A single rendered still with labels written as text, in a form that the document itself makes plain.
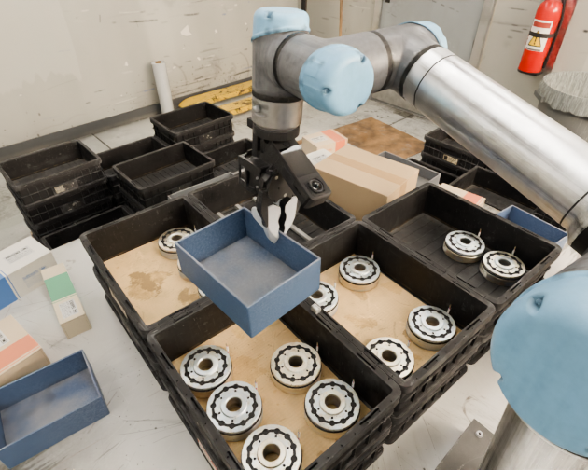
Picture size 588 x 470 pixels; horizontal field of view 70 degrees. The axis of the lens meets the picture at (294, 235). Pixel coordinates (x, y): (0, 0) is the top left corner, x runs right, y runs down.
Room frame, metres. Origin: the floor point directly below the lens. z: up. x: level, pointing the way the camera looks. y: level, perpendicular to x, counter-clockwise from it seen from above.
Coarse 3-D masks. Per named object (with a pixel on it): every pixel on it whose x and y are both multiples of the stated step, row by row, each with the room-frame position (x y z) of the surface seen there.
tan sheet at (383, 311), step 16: (336, 272) 0.79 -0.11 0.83; (336, 288) 0.73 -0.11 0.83; (384, 288) 0.73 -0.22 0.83; (400, 288) 0.73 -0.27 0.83; (352, 304) 0.68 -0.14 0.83; (368, 304) 0.68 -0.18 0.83; (384, 304) 0.68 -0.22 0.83; (400, 304) 0.68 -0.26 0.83; (416, 304) 0.68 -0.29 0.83; (336, 320) 0.63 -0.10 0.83; (352, 320) 0.63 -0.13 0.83; (368, 320) 0.63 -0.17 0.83; (384, 320) 0.63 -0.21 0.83; (400, 320) 0.63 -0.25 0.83; (368, 336) 0.59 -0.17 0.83; (384, 336) 0.59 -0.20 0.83; (400, 336) 0.59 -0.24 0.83; (416, 352) 0.54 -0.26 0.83; (432, 352) 0.54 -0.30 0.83; (416, 368) 0.50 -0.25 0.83
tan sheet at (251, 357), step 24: (216, 336) 0.59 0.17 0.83; (240, 336) 0.59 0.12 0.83; (264, 336) 0.59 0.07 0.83; (288, 336) 0.59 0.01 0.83; (240, 360) 0.52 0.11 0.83; (264, 360) 0.52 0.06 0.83; (264, 384) 0.47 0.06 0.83; (264, 408) 0.42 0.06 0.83; (288, 408) 0.42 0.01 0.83; (360, 408) 0.42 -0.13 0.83; (312, 432) 0.37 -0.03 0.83; (240, 456) 0.33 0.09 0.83; (312, 456) 0.33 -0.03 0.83
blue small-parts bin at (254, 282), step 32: (224, 224) 0.61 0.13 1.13; (256, 224) 0.61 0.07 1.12; (192, 256) 0.50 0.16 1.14; (224, 256) 0.58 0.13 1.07; (256, 256) 0.58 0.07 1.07; (288, 256) 0.55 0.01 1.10; (224, 288) 0.44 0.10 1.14; (256, 288) 0.50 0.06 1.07; (288, 288) 0.45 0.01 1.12; (256, 320) 0.40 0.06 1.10
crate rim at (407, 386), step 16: (352, 224) 0.87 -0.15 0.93; (320, 240) 0.80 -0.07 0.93; (384, 240) 0.80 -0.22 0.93; (416, 256) 0.74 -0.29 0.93; (464, 288) 0.64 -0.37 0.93; (480, 320) 0.55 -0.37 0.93; (352, 336) 0.51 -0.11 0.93; (464, 336) 0.51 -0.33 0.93; (368, 352) 0.47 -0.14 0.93; (448, 352) 0.47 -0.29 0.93; (384, 368) 0.44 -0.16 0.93; (432, 368) 0.44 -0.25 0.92; (400, 384) 0.40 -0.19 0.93; (416, 384) 0.41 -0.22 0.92
